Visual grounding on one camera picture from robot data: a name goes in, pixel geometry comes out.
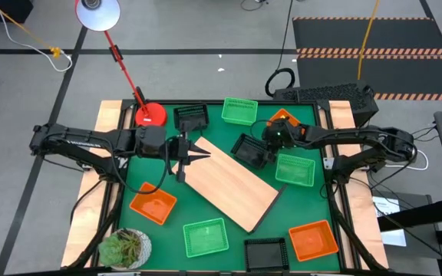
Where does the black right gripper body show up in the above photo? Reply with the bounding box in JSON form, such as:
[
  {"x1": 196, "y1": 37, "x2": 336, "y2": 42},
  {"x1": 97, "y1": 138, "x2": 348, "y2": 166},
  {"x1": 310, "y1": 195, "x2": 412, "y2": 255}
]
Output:
[{"x1": 261, "y1": 117, "x2": 302, "y2": 153}]

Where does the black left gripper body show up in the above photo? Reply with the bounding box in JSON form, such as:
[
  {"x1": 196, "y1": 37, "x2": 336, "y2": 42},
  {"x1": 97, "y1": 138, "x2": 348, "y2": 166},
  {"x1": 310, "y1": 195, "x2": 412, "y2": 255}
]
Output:
[{"x1": 166, "y1": 131, "x2": 192, "y2": 183}]

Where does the black plastic basket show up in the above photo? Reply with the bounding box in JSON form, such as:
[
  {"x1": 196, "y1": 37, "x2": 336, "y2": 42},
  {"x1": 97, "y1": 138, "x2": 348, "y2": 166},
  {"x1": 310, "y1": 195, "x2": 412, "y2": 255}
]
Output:
[
  {"x1": 243, "y1": 237, "x2": 290, "y2": 273},
  {"x1": 173, "y1": 103, "x2": 210, "y2": 133},
  {"x1": 229, "y1": 133, "x2": 278, "y2": 170}
]

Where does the orange-red plastic basket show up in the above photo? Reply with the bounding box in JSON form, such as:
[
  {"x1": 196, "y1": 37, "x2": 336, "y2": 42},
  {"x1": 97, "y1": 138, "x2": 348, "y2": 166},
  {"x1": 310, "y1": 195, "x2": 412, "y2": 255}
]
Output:
[
  {"x1": 266, "y1": 108, "x2": 306, "y2": 136},
  {"x1": 288, "y1": 219, "x2": 340, "y2": 263},
  {"x1": 129, "y1": 181, "x2": 178, "y2": 226}
]

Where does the green plastic basket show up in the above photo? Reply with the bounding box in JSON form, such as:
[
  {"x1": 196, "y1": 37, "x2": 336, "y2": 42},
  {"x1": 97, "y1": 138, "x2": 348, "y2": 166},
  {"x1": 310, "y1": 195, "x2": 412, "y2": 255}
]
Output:
[
  {"x1": 274, "y1": 153, "x2": 316, "y2": 188},
  {"x1": 220, "y1": 97, "x2": 259, "y2": 127},
  {"x1": 182, "y1": 217, "x2": 230, "y2": 258}
]

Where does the wooden shelf with black frame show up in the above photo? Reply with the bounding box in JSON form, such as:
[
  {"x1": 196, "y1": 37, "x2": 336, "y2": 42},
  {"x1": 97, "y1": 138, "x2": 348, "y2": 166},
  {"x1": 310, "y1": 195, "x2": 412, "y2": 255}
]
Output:
[{"x1": 170, "y1": 136, "x2": 288, "y2": 234}]

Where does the red desk lamp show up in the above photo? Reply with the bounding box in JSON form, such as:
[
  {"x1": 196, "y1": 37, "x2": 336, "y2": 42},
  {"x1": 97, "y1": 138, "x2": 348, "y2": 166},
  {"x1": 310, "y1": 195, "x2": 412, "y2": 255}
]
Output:
[{"x1": 74, "y1": 0, "x2": 168, "y2": 127}]

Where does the black perforated computer case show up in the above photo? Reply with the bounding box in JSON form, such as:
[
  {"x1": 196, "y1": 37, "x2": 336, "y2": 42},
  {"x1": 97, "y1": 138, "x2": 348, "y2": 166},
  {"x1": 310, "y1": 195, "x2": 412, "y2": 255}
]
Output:
[{"x1": 272, "y1": 80, "x2": 380, "y2": 127}]

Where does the wooden table side board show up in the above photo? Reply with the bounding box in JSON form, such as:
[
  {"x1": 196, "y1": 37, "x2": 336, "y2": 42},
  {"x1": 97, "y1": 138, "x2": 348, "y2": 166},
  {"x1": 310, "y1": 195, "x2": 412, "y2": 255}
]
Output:
[
  {"x1": 328, "y1": 100, "x2": 390, "y2": 269},
  {"x1": 60, "y1": 100, "x2": 124, "y2": 268}
]

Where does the black hazard-striped floor mat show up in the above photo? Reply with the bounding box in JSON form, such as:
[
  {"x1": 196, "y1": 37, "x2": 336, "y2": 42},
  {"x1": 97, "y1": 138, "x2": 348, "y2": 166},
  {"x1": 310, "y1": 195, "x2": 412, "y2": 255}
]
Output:
[
  {"x1": 292, "y1": 15, "x2": 442, "y2": 55},
  {"x1": 295, "y1": 53, "x2": 442, "y2": 101}
]

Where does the green table mat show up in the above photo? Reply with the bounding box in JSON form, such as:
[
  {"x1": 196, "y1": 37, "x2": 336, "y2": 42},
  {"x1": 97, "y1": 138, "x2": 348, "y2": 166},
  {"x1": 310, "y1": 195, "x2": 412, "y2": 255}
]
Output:
[{"x1": 117, "y1": 103, "x2": 341, "y2": 272}]

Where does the potted succulent plant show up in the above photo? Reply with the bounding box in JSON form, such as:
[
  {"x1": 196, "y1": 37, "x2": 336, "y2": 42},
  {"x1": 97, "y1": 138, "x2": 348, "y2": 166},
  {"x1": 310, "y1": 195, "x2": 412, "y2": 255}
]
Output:
[{"x1": 97, "y1": 228, "x2": 153, "y2": 271}]

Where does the white paper sheet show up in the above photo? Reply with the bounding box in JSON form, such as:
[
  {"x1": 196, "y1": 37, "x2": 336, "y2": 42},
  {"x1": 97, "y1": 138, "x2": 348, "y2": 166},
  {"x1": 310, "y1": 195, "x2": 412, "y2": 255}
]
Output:
[
  {"x1": 372, "y1": 195, "x2": 401, "y2": 218},
  {"x1": 380, "y1": 228, "x2": 408, "y2": 248}
]

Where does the black metal stand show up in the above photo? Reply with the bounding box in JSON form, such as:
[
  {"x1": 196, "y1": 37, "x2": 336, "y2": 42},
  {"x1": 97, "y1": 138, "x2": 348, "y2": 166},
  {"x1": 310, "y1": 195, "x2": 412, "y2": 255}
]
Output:
[{"x1": 376, "y1": 197, "x2": 442, "y2": 276}]

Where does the black box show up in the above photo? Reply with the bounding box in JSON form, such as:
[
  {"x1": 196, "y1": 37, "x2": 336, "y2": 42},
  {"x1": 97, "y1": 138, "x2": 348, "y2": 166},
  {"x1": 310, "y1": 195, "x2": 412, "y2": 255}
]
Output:
[{"x1": 0, "y1": 0, "x2": 34, "y2": 24}]

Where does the black coiled cable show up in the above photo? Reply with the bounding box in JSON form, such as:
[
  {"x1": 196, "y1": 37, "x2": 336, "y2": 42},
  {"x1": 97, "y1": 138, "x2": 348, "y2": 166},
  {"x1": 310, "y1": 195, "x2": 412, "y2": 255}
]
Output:
[{"x1": 264, "y1": 0, "x2": 297, "y2": 98}]

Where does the thin black cable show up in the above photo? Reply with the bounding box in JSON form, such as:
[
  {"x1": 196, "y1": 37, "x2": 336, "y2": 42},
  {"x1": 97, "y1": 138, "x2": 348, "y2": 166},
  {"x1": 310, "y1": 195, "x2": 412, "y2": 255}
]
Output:
[{"x1": 239, "y1": 0, "x2": 268, "y2": 12}]

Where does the yellow-orange cable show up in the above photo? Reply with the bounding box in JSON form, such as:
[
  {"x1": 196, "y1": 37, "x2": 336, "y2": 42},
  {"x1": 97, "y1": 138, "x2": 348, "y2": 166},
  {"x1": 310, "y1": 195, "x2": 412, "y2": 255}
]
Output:
[{"x1": 357, "y1": 0, "x2": 381, "y2": 81}]

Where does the short white cable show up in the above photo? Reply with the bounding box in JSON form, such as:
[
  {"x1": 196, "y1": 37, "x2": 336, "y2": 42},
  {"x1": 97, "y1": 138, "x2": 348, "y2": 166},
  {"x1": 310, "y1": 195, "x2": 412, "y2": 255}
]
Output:
[{"x1": 384, "y1": 148, "x2": 430, "y2": 172}]

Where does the orange cable with yellow plug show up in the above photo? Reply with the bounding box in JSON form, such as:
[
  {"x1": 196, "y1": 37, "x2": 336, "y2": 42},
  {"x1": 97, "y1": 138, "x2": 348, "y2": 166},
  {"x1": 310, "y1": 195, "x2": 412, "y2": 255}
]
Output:
[{"x1": 0, "y1": 0, "x2": 61, "y2": 58}]

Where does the long white cable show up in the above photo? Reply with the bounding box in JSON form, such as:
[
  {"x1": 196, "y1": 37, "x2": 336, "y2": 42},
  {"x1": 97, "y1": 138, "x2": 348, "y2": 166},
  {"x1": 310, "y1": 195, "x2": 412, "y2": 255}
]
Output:
[{"x1": 0, "y1": 0, "x2": 73, "y2": 73}]

